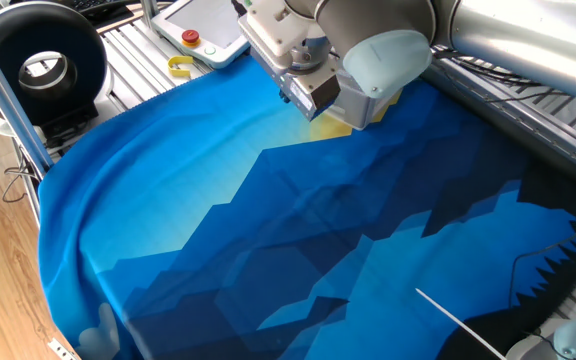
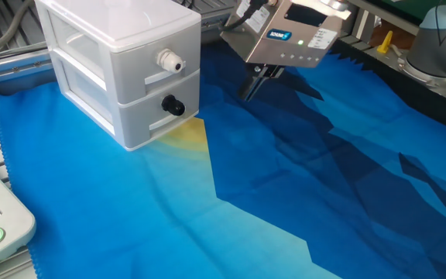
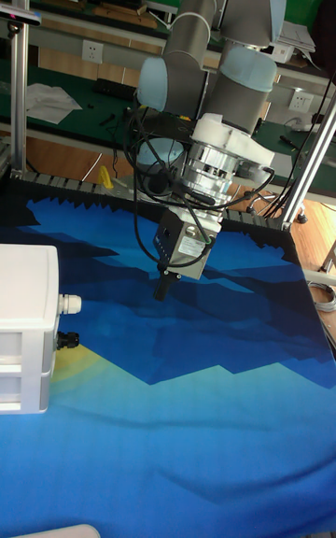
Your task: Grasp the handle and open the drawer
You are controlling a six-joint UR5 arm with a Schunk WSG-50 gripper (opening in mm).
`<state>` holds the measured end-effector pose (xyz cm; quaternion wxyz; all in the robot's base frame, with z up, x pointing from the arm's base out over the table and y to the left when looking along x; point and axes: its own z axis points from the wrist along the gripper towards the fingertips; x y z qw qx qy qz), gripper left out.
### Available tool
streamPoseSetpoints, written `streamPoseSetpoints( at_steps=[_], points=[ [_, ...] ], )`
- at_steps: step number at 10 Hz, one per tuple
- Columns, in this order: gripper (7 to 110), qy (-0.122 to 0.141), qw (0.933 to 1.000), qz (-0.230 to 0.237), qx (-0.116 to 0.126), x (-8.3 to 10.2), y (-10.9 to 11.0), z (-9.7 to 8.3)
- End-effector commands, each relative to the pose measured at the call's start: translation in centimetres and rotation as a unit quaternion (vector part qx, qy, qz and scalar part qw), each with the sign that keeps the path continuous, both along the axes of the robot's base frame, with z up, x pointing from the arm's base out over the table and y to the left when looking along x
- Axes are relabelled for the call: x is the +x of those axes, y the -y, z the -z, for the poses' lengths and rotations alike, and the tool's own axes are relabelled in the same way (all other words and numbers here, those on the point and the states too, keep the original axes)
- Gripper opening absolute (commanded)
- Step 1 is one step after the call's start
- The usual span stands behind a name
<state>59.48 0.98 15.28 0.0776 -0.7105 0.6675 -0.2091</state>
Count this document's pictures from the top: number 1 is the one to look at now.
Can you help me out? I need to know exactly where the yellow plastic clip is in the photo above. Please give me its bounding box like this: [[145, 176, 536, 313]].
[[167, 55, 195, 79]]

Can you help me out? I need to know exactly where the black cable bundle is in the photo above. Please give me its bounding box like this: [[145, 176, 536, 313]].
[[432, 47, 569, 104]]

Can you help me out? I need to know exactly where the silver force torque sensor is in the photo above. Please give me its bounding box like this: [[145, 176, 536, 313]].
[[287, 37, 342, 74]]

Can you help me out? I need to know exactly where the thin grey cable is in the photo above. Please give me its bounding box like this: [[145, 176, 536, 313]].
[[1, 147, 44, 204]]

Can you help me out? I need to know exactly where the thin black cable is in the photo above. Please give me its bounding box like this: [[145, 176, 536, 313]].
[[507, 204, 576, 309]]

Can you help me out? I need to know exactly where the white plastic drawer cabinet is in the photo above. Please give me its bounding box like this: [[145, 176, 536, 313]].
[[317, 64, 404, 131]]

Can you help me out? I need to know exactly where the blue mountain print cloth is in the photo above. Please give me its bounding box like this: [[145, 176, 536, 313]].
[[37, 53, 576, 360]]

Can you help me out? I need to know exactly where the black keyboard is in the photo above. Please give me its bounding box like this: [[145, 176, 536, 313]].
[[60, 0, 137, 22]]

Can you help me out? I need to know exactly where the aluminium profile rail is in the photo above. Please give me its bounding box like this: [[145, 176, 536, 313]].
[[417, 54, 576, 184]]

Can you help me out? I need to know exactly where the white table corner bracket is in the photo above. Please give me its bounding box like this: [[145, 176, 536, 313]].
[[47, 338, 80, 360]]

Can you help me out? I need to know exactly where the aluminium frame post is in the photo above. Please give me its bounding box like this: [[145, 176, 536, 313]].
[[0, 17, 55, 177]]

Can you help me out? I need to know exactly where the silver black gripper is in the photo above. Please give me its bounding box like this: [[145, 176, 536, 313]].
[[250, 42, 343, 123]]

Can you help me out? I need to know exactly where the thin silver post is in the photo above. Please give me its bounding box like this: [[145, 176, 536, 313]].
[[140, 0, 162, 32]]

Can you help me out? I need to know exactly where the white zip tie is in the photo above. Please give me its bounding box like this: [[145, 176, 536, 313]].
[[415, 288, 509, 360]]

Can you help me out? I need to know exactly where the white teach pendant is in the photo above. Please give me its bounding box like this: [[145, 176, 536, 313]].
[[150, 0, 252, 70]]

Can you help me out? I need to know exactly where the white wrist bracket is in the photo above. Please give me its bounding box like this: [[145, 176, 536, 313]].
[[237, 0, 319, 57]]

